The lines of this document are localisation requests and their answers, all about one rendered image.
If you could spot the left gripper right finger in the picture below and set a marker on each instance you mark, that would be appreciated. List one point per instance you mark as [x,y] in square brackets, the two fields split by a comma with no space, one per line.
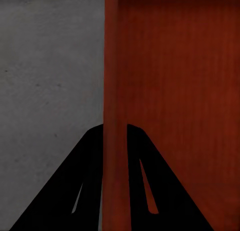
[177,210]

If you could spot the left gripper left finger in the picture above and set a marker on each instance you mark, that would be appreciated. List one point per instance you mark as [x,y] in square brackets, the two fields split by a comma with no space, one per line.
[52,207]

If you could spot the storage box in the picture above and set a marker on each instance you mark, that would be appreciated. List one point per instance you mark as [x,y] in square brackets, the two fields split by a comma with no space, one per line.
[172,68]

